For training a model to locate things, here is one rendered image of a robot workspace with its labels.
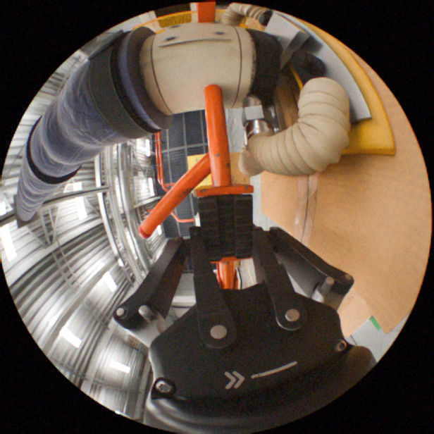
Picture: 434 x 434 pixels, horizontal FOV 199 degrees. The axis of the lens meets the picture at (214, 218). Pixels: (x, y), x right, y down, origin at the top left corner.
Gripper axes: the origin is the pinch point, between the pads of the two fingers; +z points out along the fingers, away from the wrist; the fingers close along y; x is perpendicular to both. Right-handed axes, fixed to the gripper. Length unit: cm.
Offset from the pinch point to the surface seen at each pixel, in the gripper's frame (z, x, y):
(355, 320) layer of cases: -17, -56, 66
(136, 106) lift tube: -4.1, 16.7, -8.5
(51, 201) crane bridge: 40, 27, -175
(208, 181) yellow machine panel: 727, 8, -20
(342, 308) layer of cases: -4, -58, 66
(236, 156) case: 170, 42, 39
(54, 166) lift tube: -3.8, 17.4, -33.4
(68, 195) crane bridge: 68, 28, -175
